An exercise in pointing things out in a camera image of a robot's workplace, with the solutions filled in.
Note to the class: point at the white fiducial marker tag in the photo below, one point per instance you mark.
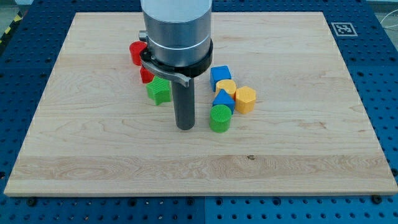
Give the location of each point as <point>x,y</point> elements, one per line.
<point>344,29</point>

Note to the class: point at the yellow heart block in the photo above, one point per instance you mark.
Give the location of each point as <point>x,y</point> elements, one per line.
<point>228,85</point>

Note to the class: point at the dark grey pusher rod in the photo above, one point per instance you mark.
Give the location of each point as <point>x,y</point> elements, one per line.
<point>184,105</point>

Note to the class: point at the green star block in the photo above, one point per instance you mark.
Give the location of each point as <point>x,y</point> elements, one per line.
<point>159,90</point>

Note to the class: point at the blue cube block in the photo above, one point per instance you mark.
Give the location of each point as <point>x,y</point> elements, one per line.
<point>217,74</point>

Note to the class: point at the red block behind rod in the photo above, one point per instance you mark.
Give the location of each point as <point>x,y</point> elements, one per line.
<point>146,76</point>

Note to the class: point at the black tool clamp ring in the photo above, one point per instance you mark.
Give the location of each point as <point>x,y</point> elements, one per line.
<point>180,75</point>

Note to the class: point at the yellow hexagon block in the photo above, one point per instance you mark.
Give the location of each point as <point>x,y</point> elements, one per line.
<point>245,99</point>

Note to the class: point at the red cylinder block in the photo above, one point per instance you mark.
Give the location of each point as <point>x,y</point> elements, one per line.
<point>135,49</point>

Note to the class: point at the green cylinder block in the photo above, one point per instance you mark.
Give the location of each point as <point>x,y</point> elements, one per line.
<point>220,118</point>

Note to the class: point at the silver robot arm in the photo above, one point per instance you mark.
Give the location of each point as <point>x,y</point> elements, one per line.
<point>179,49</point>

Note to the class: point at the blue triangle block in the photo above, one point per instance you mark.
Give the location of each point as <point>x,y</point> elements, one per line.
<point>223,98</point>

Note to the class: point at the wooden board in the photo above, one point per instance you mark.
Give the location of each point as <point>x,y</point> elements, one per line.
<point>95,132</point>

